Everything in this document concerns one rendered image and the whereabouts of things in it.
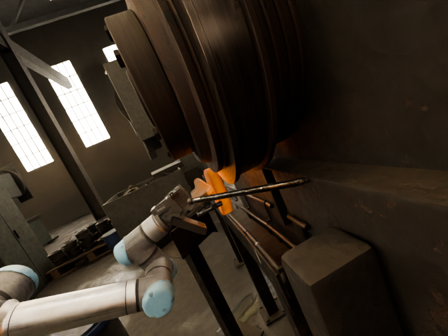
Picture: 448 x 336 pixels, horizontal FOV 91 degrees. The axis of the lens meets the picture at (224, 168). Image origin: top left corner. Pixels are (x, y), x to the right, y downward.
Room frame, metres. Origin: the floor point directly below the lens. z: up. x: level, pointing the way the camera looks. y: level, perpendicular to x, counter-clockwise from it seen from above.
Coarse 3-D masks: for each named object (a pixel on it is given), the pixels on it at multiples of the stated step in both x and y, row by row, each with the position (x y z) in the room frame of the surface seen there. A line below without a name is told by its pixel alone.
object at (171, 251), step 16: (208, 224) 0.91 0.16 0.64; (160, 240) 1.01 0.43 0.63; (176, 240) 0.80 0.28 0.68; (192, 240) 0.84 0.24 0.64; (176, 256) 0.83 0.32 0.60; (192, 256) 0.90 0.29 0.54; (192, 272) 0.93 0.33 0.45; (208, 272) 0.92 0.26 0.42; (208, 288) 0.90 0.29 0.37; (224, 304) 0.92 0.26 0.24; (224, 320) 0.90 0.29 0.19
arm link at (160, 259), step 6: (156, 246) 0.64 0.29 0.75; (156, 252) 0.62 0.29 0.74; (162, 252) 0.64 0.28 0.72; (150, 258) 0.61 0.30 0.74; (156, 258) 0.61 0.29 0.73; (162, 258) 0.62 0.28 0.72; (168, 258) 0.64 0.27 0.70; (144, 264) 0.60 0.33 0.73; (150, 264) 0.60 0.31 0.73; (156, 264) 0.58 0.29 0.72; (162, 264) 0.58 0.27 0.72; (168, 264) 0.60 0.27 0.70; (174, 264) 0.64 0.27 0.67; (144, 270) 0.61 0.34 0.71; (174, 270) 0.63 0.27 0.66; (174, 276) 0.62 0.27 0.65
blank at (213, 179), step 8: (208, 168) 0.68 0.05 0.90; (208, 176) 0.63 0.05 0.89; (216, 176) 0.63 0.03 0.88; (208, 184) 0.72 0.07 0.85; (216, 184) 0.61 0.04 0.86; (216, 192) 0.60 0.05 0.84; (216, 200) 0.69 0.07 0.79; (224, 200) 0.60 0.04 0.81; (224, 208) 0.61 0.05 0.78; (232, 208) 0.63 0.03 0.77
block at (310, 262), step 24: (312, 240) 0.28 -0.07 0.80; (336, 240) 0.26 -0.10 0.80; (360, 240) 0.25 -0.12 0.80; (288, 264) 0.26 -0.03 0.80; (312, 264) 0.24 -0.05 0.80; (336, 264) 0.23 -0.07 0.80; (360, 264) 0.22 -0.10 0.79; (312, 288) 0.22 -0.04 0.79; (336, 288) 0.22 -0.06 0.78; (360, 288) 0.22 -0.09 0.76; (384, 288) 0.23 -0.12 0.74; (312, 312) 0.23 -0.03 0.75; (336, 312) 0.22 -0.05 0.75; (360, 312) 0.22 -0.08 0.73; (384, 312) 0.22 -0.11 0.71
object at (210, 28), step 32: (192, 0) 0.27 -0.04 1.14; (224, 0) 0.27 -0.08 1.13; (192, 32) 0.26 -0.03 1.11; (224, 32) 0.27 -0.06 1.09; (224, 64) 0.27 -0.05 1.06; (256, 64) 0.28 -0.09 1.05; (224, 96) 0.27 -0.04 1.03; (256, 96) 0.29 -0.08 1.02; (224, 128) 0.31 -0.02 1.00; (256, 128) 0.32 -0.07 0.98; (256, 160) 0.38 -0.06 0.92
